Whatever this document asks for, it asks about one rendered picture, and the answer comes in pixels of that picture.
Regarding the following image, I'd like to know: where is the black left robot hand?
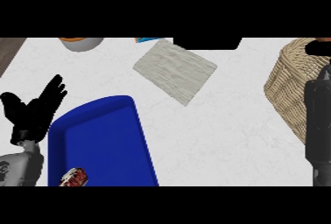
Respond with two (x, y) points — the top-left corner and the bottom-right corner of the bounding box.
(0, 73), (70, 146)

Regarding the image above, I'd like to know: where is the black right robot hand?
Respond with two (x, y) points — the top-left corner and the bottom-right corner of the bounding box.
(305, 39), (331, 58)

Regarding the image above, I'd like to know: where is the wicker basket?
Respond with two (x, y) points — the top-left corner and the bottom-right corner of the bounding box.
(264, 37), (331, 145)

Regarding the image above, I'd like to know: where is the blue tray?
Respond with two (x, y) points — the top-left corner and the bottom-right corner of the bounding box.
(46, 94), (162, 187)

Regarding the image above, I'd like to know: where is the brown wooden board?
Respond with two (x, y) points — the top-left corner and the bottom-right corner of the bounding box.
(0, 37), (29, 78)

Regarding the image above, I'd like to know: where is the grey bowl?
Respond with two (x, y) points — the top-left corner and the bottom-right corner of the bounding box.
(58, 37), (107, 53)

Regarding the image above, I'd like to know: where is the black appliance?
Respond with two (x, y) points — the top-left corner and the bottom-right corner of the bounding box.
(172, 37), (244, 51)

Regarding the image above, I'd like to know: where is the blue and orange packet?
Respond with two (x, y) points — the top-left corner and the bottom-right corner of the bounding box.
(133, 37), (164, 44)

